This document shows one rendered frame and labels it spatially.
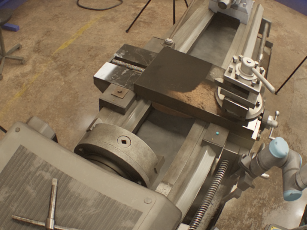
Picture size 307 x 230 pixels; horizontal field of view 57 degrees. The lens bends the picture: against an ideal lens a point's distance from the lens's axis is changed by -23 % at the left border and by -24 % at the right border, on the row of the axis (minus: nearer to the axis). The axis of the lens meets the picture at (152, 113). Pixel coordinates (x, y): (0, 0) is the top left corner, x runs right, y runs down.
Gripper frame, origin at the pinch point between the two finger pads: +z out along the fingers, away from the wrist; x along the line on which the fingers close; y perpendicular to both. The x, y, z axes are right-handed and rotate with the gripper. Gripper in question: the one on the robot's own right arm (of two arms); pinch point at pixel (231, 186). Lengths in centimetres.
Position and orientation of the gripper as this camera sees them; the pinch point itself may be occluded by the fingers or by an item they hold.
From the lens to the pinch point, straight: 145.0
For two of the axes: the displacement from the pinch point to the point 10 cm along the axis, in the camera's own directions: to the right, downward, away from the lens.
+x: 3.4, -5.8, 7.4
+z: -4.8, 5.7, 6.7
